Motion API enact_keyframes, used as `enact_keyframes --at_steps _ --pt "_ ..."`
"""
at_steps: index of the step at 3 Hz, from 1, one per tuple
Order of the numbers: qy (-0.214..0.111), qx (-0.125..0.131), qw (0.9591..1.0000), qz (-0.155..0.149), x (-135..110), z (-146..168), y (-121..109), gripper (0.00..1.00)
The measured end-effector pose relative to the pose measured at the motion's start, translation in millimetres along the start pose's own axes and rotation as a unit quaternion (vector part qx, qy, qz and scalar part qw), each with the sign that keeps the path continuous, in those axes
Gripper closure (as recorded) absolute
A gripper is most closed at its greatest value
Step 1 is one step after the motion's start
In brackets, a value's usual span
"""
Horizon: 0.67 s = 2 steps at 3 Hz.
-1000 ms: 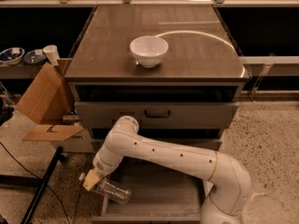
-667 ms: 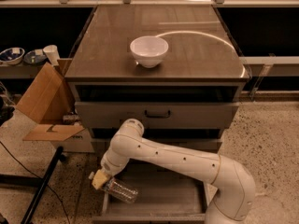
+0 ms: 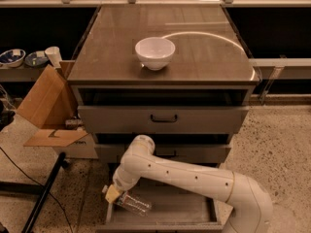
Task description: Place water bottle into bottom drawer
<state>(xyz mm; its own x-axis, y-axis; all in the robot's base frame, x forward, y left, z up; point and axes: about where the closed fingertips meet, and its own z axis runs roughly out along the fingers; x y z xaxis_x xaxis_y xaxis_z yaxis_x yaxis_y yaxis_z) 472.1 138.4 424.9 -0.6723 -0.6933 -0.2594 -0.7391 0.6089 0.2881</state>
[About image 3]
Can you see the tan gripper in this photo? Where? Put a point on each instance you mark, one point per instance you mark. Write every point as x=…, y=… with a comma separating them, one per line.
x=121, y=183

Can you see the clear plastic water bottle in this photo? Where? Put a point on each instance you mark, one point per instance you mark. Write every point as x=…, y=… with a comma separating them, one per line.
x=131, y=202

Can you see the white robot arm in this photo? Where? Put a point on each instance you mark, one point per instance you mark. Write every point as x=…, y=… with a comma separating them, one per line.
x=251, y=202

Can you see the bottom drawer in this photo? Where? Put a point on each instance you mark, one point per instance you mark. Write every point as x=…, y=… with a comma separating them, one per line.
x=174, y=210

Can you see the drawer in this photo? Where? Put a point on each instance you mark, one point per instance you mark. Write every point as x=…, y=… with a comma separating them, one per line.
x=162, y=111
x=209, y=149
x=174, y=210

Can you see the top drawer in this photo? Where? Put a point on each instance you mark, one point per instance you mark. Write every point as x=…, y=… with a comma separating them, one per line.
x=162, y=111

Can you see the middle drawer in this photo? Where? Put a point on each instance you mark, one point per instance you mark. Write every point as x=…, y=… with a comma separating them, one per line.
x=209, y=149

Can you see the grey drawer cabinet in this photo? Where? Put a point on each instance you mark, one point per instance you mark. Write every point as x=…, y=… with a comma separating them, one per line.
x=176, y=73

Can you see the white box under cardboard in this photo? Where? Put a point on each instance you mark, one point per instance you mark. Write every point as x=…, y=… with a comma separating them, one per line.
x=80, y=149

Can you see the black stand leg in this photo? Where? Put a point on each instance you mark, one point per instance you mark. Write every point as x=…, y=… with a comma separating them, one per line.
x=44, y=192

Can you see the brown cardboard box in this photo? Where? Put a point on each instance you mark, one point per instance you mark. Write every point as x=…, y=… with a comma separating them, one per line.
x=48, y=104

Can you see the white ceramic bowl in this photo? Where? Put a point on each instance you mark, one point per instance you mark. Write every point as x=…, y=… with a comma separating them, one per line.
x=155, y=52

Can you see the white paper cup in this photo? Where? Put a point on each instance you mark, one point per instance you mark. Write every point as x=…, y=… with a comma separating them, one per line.
x=54, y=56

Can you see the blue patterned bowl right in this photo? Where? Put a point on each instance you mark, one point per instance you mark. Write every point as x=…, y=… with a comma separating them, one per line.
x=36, y=59

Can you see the blue patterned bowl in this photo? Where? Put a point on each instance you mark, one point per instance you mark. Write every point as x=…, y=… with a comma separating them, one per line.
x=12, y=58
x=36, y=59

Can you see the blue patterned bowl left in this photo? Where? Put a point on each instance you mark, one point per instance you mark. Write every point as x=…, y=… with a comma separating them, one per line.
x=12, y=58

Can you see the black top drawer handle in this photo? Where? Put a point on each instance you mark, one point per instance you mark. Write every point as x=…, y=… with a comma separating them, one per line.
x=168, y=119

